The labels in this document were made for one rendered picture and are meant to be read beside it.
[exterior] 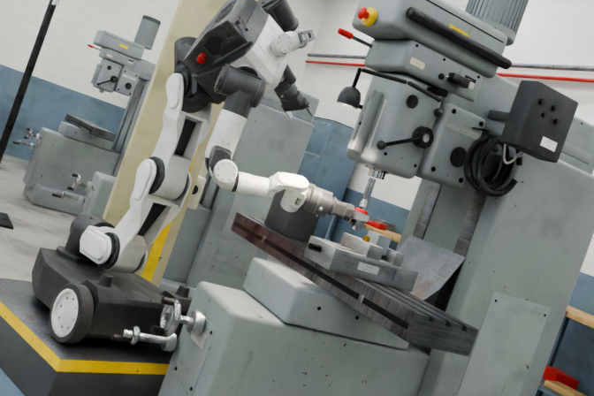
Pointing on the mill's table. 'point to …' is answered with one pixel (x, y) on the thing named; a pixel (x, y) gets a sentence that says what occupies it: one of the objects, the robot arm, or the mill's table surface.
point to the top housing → (402, 31)
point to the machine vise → (395, 274)
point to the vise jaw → (361, 246)
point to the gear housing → (421, 64)
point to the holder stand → (291, 220)
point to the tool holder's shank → (367, 194)
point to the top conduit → (458, 37)
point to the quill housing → (397, 125)
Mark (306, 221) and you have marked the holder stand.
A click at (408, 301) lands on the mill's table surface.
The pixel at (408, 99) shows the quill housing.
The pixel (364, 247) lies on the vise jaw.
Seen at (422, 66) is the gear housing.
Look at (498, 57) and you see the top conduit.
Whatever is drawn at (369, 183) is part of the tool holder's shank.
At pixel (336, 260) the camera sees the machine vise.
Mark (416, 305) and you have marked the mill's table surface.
